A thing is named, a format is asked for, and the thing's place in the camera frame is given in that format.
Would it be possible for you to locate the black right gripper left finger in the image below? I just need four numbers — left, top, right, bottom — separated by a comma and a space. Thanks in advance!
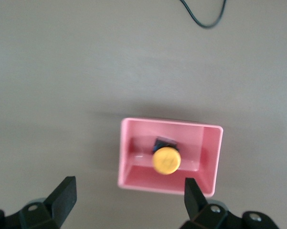
0, 176, 77, 229

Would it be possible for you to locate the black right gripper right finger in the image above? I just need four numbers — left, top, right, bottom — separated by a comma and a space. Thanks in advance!
180, 177, 280, 229

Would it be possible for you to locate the yellow push button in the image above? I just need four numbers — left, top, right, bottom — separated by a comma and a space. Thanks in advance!
151, 135, 182, 176

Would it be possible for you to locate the pink plastic box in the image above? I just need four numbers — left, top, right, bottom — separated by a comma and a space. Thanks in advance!
117, 117, 224, 198

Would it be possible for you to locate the thin black looped table cable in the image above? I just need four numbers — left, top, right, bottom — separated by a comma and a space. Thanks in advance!
180, 0, 228, 28

